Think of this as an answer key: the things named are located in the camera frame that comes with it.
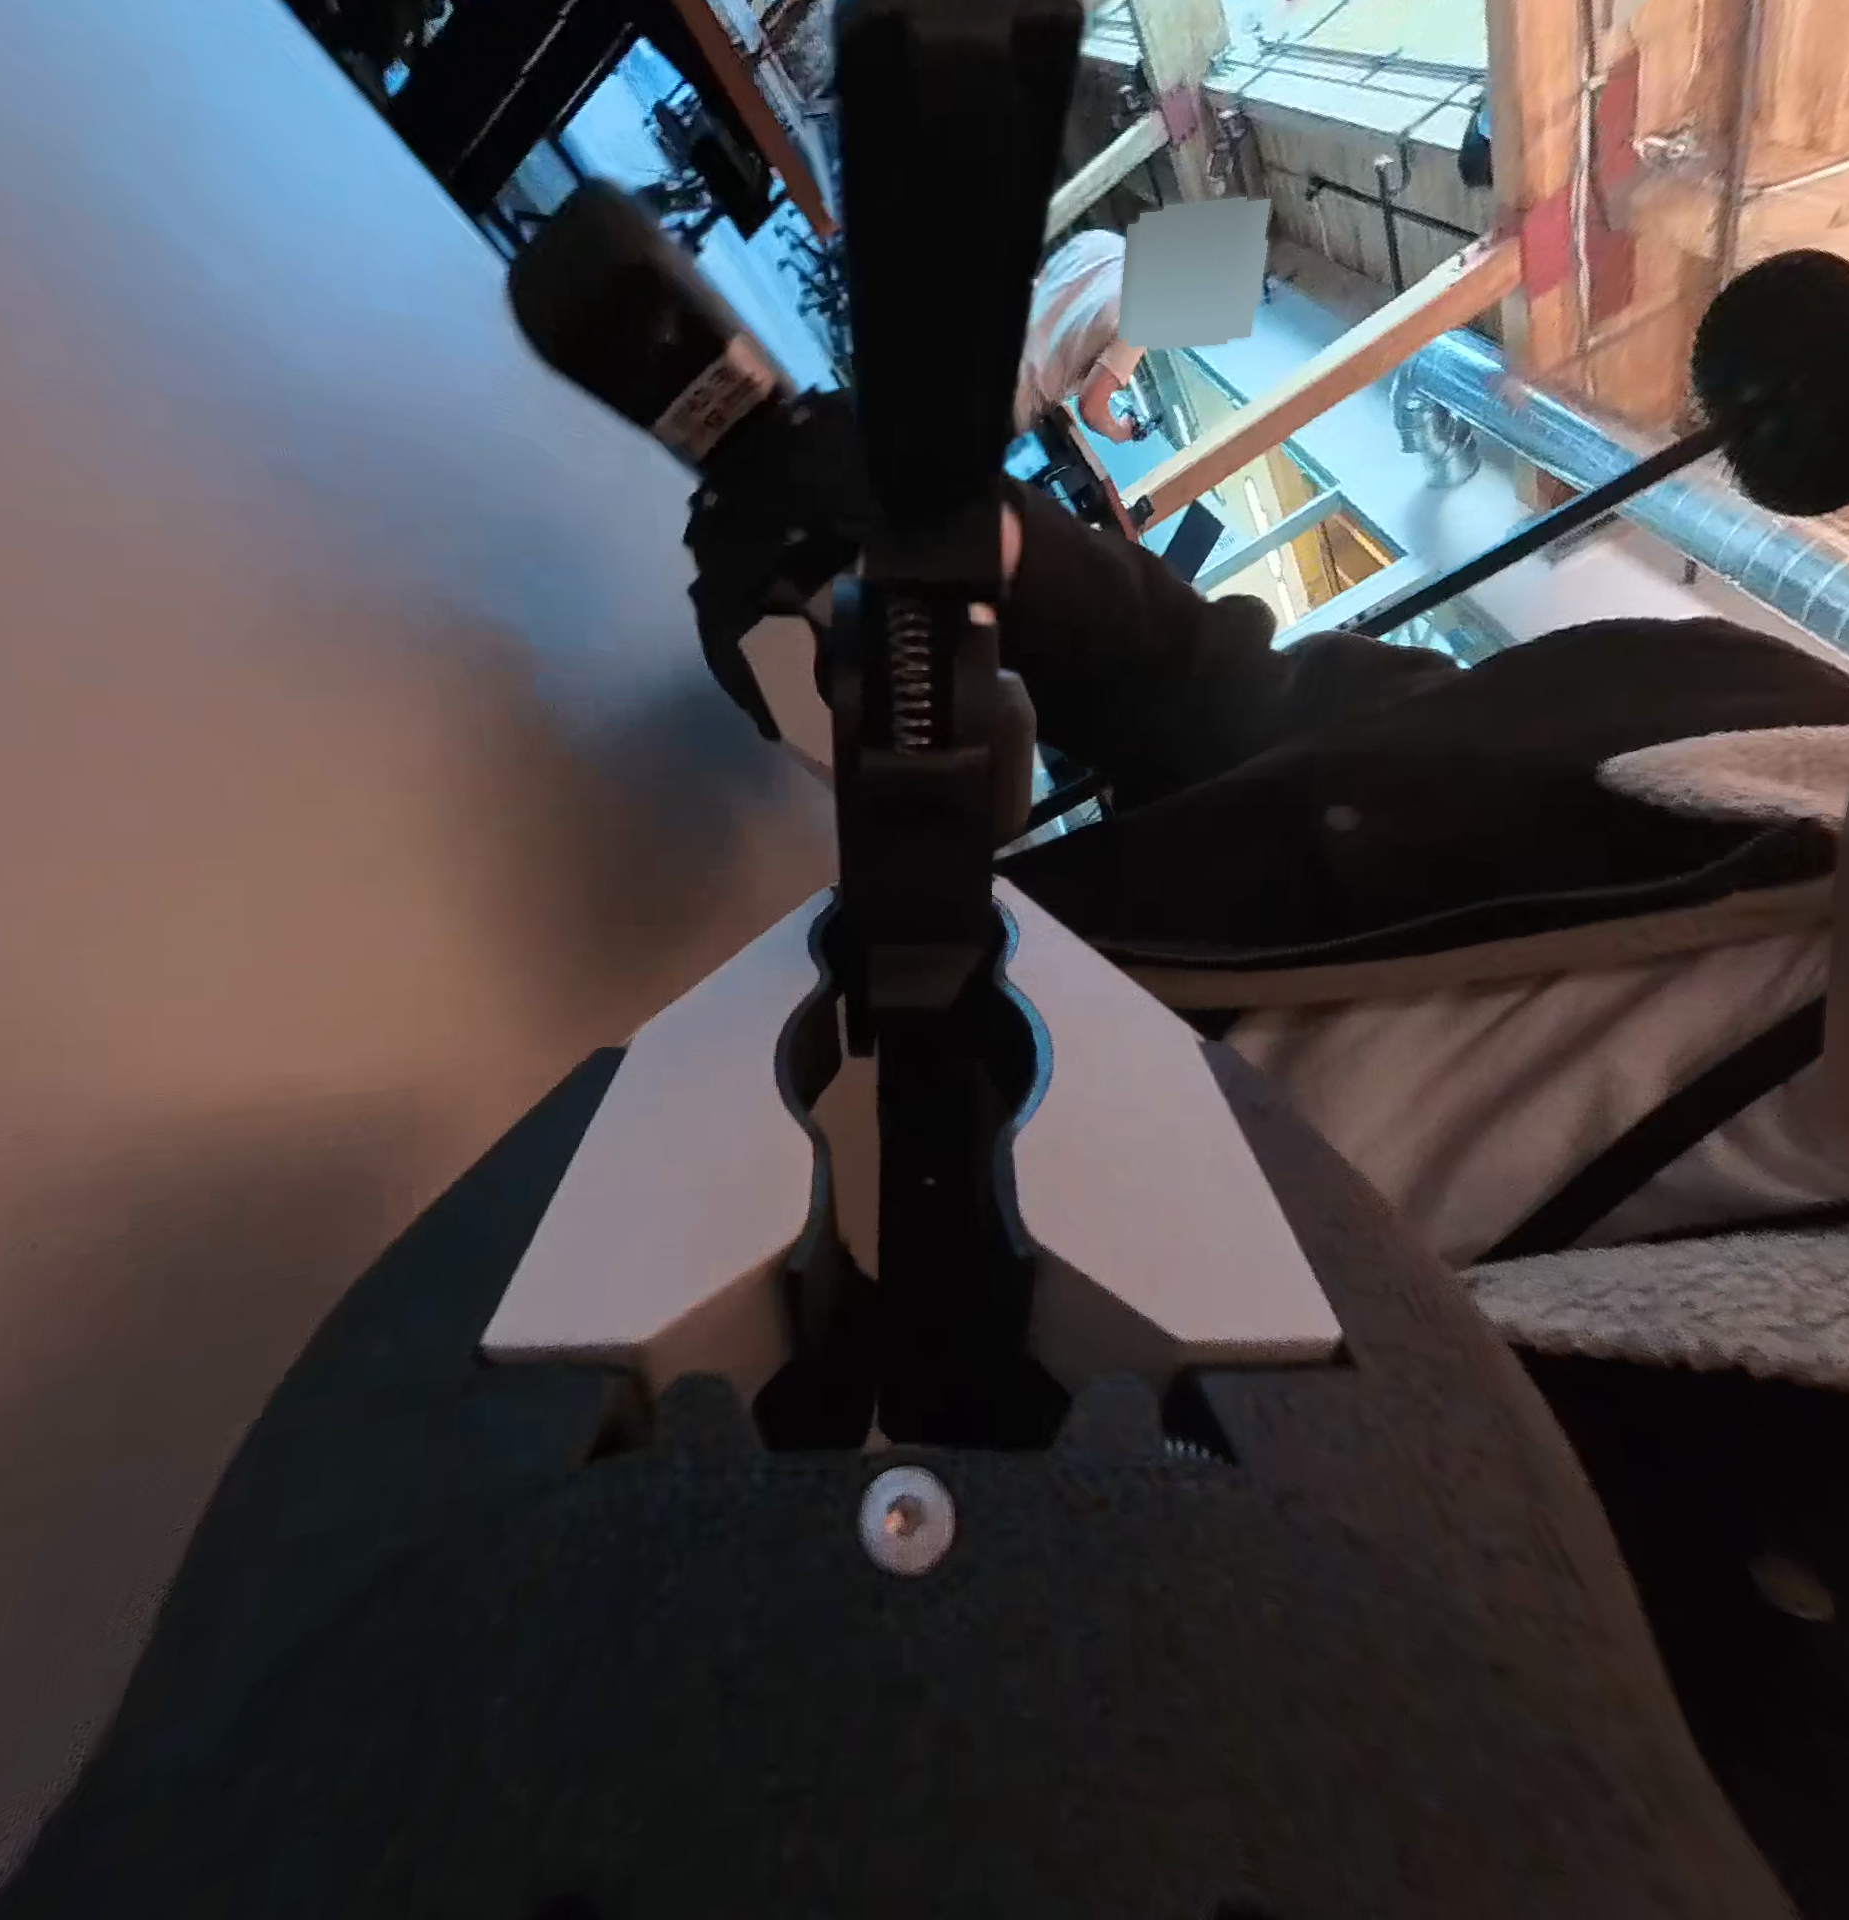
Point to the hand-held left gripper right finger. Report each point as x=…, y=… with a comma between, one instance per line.
x=1165, y=1200

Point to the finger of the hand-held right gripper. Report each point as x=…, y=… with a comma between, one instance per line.
x=802, y=690

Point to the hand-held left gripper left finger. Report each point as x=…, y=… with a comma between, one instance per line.
x=655, y=1200

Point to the black plastic spring clamp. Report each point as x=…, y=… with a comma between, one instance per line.
x=939, y=300

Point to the person's right forearm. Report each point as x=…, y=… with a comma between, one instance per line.
x=1165, y=675

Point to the white shirt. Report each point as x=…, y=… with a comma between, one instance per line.
x=1390, y=1111

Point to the brown wooden beam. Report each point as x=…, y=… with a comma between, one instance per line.
x=1314, y=375

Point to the black fleece-lined jacket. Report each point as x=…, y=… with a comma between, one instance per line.
x=1539, y=779

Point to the black round ceiling lamp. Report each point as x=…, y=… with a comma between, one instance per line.
x=1785, y=383

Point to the silver air duct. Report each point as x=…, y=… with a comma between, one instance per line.
x=1688, y=508

